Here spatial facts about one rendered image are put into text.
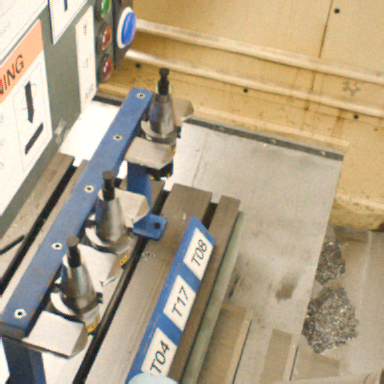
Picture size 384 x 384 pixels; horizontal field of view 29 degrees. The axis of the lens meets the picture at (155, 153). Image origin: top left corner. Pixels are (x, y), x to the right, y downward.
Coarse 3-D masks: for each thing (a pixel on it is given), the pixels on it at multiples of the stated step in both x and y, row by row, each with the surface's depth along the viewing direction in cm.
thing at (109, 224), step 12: (96, 204) 94; (108, 204) 92; (120, 204) 94; (96, 216) 95; (108, 216) 94; (120, 216) 95; (96, 228) 96; (108, 228) 95; (120, 228) 96; (108, 240) 96
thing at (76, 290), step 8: (64, 256) 86; (64, 264) 85; (80, 264) 85; (64, 272) 86; (72, 272) 85; (80, 272) 85; (88, 272) 87; (64, 280) 86; (72, 280) 86; (80, 280) 86; (88, 280) 87; (64, 288) 87; (72, 288) 87; (80, 288) 87; (88, 288) 88; (64, 296) 88; (72, 296) 87; (80, 296) 88; (88, 296) 88; (64, 304) 89; (72, 304) 88; (80, 304) 88
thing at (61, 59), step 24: (48, 24) 50; (72, 24) 54; (96, 24) 59; (48, 48) 51; (72, 48) 55; (48, 72) 52; (72, 72) 56; (96, 72) 62; (48, 96) 53; (72, 96) 58; (72, 120) 59; (48, 144) 55; (24, 192) 53; (0, 216) 50; (0, 240) 51
